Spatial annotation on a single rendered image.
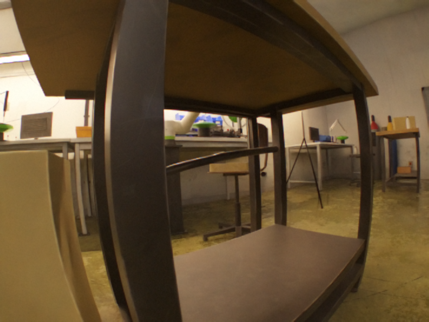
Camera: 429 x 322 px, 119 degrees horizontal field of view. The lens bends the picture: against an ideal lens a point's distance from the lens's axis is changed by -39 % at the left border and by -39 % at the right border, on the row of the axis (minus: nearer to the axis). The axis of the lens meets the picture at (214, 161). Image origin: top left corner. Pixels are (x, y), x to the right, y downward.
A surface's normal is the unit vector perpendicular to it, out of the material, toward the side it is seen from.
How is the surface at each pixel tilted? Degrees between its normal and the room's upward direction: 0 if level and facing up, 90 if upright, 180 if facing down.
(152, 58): 90
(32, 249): 90
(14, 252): 90
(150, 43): 90
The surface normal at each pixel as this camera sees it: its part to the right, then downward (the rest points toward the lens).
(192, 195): 0.50, -0.04
